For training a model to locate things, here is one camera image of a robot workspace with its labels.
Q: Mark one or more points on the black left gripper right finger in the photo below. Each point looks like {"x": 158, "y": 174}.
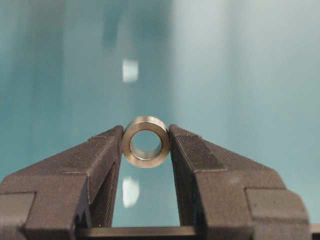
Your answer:
{"x": 227, "y": 196}

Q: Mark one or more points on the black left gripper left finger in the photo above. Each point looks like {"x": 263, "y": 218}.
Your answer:
{"x": 76, "y": 188}

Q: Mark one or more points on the silver metal washer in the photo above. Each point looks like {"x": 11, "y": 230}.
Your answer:
{"x": 145, "y": 142}

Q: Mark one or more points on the white tape piece near washer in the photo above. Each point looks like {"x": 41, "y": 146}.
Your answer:
{"x": 130, "y": 191}

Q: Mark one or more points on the white tape piece centre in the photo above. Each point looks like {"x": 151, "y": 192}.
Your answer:
{"x": 130, "y": 70}

